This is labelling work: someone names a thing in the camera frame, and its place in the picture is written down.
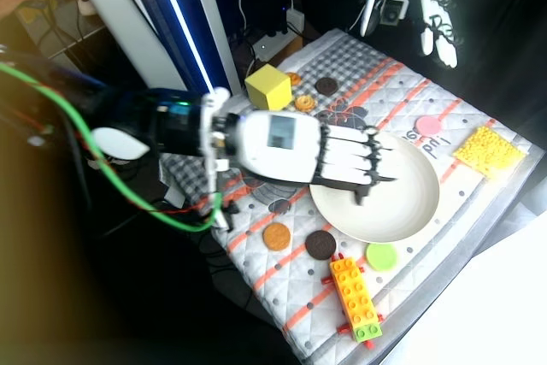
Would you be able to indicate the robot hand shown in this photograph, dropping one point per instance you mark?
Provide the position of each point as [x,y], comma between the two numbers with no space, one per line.
[265,155]
[440,19]

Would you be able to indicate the white round plate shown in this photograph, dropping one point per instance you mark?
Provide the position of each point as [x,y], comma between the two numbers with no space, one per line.
[393,207]

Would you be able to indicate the yellow block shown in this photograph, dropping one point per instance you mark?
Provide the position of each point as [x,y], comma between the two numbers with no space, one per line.
[269,85]

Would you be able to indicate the brown pretzel cookie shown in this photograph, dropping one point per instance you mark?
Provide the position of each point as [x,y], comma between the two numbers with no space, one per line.
[294,79]

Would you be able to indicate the orange round biscuit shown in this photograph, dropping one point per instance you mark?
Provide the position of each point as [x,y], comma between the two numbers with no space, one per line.
[277,237]

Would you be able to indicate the dark chocolate sandwich cookie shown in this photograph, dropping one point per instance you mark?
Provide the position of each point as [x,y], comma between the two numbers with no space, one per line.
[320,245]
[327,86]

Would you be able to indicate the pink round cookie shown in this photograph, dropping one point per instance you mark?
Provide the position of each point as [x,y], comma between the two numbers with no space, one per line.
[428,125]

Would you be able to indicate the white power strip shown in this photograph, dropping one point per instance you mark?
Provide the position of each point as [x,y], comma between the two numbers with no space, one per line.
[273,46]

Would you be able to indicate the grey quilt with bear print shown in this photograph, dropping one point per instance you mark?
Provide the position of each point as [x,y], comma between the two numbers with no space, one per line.
[299,279]

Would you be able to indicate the white power adapter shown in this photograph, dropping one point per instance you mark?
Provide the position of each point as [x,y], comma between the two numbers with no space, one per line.
[295,21]

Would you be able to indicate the bag of yellow corn kernels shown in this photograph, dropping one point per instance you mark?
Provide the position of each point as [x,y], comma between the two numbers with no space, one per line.
[489,151]

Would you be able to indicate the green round disc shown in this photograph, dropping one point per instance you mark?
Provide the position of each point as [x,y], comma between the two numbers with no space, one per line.
[381,257]

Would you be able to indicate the orange toy brick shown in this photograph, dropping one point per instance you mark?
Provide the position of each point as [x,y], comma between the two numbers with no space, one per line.
[352,292]

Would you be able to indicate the white column with blue stripe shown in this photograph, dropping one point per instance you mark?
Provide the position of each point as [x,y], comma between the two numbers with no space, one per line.
[128,19]

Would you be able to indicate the green toy brick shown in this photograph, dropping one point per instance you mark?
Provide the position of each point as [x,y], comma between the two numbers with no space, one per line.
[368,331]

